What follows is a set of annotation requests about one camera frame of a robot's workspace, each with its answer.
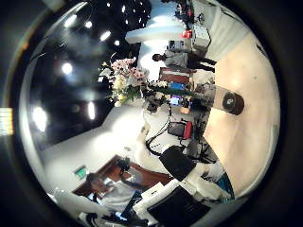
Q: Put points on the pink white flower bouquet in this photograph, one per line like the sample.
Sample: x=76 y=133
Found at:
x=126 y=80

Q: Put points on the clear glass vase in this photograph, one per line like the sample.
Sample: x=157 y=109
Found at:
x=232 y=102

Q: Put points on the small lit monitor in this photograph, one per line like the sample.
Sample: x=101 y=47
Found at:
x=174 y=100

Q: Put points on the blue display panel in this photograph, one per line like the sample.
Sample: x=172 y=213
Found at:
x=176 y=86

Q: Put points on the brown wooden cabinet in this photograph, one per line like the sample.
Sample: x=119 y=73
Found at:
x=175 y=75

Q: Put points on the red and black chair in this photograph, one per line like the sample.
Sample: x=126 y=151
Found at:
x=181 y=129

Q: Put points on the standing person in grey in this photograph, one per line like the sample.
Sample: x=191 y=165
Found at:
x=183 y=60

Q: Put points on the black office chair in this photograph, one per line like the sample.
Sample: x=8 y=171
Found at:
x=176 y=162

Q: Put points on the small red object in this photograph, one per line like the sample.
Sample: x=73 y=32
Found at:
x=187 y=34

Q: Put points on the brown wooden door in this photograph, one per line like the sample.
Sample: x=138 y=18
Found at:
x=151 y=176

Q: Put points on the seated person in white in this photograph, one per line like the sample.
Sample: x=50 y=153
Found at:
x=110 y=190

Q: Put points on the green exit sign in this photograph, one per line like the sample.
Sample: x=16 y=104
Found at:
x=80 y=172

